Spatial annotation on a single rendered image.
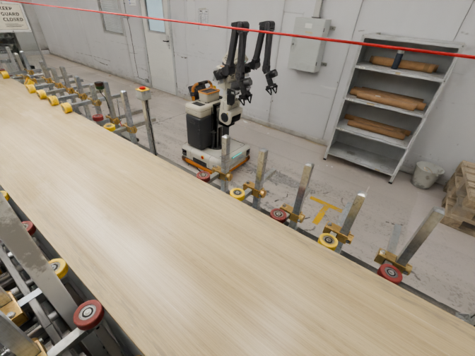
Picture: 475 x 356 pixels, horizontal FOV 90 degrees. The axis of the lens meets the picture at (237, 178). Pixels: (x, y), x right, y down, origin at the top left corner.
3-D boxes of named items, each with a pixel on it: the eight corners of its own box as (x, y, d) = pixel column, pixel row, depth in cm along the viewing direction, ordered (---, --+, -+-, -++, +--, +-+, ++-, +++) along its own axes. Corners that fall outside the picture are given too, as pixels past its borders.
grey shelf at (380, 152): (333, 148, 373) (371, 32, 283) (396, 169, 331) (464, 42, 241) (322, 159, 343) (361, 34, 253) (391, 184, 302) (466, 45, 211)
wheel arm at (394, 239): (391, 228, 128) (395, 222, 125) (399, 231, 126) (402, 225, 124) (374, 289, 99) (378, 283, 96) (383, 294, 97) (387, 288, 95)
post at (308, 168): (289, 229, 140) (307, 159, 112) (295, 232, 139) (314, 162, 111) (286, 233, 138) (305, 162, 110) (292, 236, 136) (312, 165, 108)
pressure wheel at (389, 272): (391, 285, 100) (404, 269, 94) (389, 301, 95) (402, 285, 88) (371, 275, 104) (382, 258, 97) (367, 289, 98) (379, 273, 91)
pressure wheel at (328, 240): (332, 263, 107) (341, 247, 101) (314, 261, 108) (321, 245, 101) (329, 248, 114) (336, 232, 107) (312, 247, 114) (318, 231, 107)
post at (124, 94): (136, 145, 209) (124, 89, 181) (138, 147, 207) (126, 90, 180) (132, 147, 207) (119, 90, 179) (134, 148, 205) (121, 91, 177)
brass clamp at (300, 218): (283, 208, 138) (284, 201, 135) (304, 219, 132) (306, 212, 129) (277, 214, 134) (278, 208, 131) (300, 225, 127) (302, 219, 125)
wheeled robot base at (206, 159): (180, 161, 312) (179, 143, 297) (213, 144, 354) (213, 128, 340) (220, 181, 281) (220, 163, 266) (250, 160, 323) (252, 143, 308)
